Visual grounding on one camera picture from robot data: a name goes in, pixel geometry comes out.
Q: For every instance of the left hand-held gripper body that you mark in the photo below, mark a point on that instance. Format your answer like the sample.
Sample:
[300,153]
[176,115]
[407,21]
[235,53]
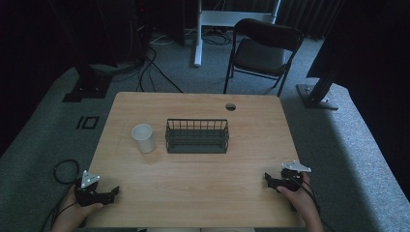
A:
[87,193]

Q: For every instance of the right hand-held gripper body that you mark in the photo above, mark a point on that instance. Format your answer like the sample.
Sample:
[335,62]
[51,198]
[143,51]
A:
[291,179]

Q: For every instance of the person's left hand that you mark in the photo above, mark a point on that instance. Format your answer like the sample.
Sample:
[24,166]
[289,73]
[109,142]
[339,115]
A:
[74,213]

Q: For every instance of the person's right hand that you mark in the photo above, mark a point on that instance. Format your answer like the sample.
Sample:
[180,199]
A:
[300,201]

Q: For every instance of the white cup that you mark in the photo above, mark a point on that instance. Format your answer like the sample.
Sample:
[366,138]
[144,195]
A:
[143,138]

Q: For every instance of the black folding chair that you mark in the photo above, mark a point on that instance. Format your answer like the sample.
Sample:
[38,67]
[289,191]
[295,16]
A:
[261,54]

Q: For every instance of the dark curtain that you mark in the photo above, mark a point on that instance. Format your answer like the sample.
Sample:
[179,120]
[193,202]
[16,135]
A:
[309,16]

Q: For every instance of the black stand with base plate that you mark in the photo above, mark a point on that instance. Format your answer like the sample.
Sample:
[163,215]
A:
[317,95]
[88,84]

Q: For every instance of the white desk frame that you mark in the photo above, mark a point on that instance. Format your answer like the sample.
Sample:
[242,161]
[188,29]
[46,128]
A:
[206,19]

